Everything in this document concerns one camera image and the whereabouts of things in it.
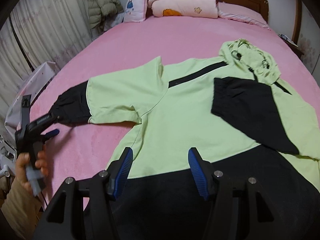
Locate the floral wardrobe door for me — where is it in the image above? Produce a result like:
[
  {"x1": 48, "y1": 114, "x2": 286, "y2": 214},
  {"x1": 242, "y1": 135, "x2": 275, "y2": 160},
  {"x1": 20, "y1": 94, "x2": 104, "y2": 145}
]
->
[{"x1": 299, "y1": 2, "x2": 320, "y2": 73}]

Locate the pink bed sheet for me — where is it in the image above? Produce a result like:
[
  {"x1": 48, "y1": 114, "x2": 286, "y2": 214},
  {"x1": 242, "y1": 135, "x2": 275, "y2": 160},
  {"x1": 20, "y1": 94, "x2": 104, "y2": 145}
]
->
[{"x1": 25, "y1": 12, "x2": 320, "y2": 220}]

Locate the wooden nightstand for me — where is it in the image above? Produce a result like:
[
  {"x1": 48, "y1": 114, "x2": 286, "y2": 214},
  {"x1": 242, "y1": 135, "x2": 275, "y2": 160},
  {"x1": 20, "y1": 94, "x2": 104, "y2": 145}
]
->
[{"x1": 277, "y1": 32, "x2": 305, "y2": 57}]

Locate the folded pink quilt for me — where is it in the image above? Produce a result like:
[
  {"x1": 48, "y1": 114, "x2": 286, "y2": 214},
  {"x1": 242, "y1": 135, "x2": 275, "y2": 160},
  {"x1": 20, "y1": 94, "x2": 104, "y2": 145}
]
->
[{"x1": 147, "y1": 0, "x2": 220, "y2": 19}]

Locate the olive puffer jacket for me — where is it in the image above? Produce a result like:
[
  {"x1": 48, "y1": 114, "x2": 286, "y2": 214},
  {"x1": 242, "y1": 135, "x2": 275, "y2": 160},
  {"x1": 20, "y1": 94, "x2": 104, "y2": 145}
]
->
[{"x1": 83, "y1": 0, "x2": 125, "y2": 33}]

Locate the black cable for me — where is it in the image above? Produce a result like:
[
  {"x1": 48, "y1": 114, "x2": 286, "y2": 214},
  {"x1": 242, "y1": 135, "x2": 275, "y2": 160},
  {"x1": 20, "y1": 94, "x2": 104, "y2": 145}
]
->
[{"x1": 37, "y1": 191, "x2": 50, "y2": 209}]

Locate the white plastic bag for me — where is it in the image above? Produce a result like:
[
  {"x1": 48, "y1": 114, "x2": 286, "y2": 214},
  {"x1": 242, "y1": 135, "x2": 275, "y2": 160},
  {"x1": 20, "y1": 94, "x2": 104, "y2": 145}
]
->
[{"x1": 4, "y1": 61, "x2": 56, "y2": 133}]

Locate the person's left hand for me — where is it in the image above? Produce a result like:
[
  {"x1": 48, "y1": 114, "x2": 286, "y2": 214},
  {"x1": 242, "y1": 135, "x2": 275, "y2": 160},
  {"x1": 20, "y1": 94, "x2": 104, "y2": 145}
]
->
[{"x1": 15, "y1": 149, "x2": 49, "y2": 195}]

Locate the green and black hoodie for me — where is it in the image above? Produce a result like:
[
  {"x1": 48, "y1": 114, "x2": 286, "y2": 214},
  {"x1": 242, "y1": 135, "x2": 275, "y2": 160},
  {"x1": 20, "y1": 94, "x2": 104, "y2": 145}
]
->
[{"x1": 50, "y1": 39, "x2": 320, "y2": 240}]

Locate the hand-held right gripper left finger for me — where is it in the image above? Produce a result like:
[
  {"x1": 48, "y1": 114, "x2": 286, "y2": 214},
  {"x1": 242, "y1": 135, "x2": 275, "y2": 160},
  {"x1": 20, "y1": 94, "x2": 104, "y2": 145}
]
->
[{"x1": 34, "y1": 147, "x2": 133, "y2": 240}]

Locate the white curtain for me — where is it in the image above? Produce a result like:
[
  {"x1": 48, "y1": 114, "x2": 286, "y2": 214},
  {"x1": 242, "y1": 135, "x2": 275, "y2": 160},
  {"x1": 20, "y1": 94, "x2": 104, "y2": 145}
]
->
[{"x1": 0, "y1": 0, "x2": 93, "y2": 110}]

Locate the white plastic rack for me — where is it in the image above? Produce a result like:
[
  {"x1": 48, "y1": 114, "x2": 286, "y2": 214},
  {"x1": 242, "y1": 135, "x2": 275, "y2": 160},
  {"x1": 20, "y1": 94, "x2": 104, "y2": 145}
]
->
[{"x1": 0, "y1": 135, "x2": 16, "y2": 180}]

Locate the pink pillow with cartoon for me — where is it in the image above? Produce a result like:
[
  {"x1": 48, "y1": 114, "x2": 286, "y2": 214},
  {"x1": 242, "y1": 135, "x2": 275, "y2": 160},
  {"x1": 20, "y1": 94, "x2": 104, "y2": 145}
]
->
[{"x1": 124, "y1": 0, "x2": 151, "y2": 23}]

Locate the person's left forearm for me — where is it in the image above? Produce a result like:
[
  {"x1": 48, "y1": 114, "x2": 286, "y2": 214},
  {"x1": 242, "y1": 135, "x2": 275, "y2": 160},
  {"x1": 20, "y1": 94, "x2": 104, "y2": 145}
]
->
[{"x1": 0, "y1": 172, "x2": 43, "y2": 240}]

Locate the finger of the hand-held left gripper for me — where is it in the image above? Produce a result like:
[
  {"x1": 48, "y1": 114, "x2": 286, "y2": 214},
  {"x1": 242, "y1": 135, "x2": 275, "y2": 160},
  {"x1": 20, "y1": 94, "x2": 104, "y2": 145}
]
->
[
  {"x1": 41, "y1": 129, "x2": 60, "y2": 141},
  {"x1": 37, "y1": 112, "x2": 61, "y2": 128}
]

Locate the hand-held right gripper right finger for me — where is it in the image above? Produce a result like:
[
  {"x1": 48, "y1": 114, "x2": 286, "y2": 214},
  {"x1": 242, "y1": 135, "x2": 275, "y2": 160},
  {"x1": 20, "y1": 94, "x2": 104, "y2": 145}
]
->
[{"x1": 188, "y1": 147, "x2": 283, "y2": 240}]

